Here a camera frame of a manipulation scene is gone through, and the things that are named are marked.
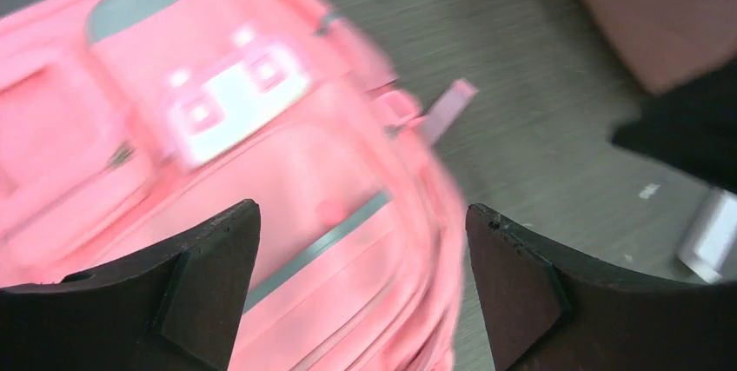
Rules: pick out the white metal clothes rack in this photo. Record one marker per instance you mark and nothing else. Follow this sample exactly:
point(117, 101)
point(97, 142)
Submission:
point(710, 236)

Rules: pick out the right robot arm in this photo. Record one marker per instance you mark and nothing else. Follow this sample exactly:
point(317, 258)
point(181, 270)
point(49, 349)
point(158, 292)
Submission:
point(692, 128)

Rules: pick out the pink hanging trousers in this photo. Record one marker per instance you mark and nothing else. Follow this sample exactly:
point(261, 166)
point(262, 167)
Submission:
point(668, 42)

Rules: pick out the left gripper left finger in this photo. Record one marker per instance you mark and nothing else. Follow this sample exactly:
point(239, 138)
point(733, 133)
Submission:
point(175, 305)

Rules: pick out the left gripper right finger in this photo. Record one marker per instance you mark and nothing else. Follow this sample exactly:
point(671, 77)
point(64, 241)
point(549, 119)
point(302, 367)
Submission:
point(547, 306)

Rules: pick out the pink student backpack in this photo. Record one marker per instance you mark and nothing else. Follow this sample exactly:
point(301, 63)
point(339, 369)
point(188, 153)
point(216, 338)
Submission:
point(126, 122)

